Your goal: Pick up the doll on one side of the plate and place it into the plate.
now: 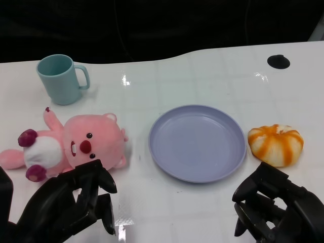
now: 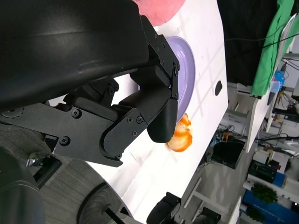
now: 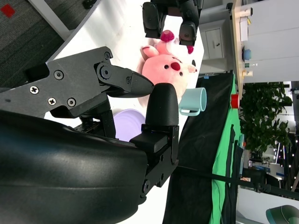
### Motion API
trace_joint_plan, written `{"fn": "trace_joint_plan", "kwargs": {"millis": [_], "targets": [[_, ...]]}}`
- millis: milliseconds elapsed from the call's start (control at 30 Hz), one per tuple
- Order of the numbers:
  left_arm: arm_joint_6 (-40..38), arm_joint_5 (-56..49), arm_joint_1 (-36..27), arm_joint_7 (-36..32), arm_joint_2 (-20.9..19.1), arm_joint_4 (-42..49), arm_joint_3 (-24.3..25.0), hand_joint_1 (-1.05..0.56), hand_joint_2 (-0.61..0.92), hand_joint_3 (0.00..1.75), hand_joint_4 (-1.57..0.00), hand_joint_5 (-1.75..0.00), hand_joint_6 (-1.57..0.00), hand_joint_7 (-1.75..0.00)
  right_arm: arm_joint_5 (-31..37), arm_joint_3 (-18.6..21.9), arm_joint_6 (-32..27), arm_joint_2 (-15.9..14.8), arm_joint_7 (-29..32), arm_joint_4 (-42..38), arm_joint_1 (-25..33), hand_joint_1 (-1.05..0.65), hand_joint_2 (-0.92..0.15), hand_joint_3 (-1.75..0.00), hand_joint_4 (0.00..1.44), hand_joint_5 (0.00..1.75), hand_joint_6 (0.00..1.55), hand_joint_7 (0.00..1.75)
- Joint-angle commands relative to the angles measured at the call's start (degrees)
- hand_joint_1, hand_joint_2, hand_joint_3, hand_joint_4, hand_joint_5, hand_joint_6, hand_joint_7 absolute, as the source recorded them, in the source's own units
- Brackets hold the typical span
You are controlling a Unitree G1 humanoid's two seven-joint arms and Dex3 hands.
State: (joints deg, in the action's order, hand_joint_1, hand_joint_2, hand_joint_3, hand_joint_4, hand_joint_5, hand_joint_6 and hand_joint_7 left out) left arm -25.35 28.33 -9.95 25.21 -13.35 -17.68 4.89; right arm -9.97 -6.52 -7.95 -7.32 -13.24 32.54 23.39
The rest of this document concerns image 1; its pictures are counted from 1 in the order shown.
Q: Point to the black round table grommet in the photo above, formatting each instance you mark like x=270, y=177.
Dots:
x=278, y=62

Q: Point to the teal plastic mug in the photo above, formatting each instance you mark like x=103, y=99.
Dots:
x=60, y=88

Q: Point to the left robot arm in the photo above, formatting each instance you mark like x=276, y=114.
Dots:
x=5, y=192

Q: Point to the pink plush beaver doll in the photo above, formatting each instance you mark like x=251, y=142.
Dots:
x=86, y=131

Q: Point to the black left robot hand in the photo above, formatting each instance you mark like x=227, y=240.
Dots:
x=55, y=202

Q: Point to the orange white striped bun toy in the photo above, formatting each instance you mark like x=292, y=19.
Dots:
x=273, y=146

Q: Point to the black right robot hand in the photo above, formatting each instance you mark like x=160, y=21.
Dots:
x=298, y=210

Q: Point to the white panel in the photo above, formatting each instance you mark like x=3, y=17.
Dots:
x=317, y=29

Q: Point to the lavender plastic plate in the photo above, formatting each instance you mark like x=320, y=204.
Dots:
x=197, y=144

